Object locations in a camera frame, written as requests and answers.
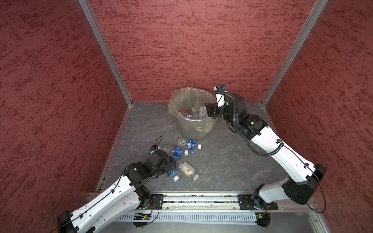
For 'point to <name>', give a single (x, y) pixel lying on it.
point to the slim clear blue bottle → (192, 115)
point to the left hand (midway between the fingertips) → (168, 167)
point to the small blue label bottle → (174, 173)
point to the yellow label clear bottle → (187, 170)
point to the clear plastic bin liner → (184, 98)
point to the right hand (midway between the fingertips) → (212, 104)
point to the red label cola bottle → (182, 111)
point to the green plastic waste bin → (187, 132)
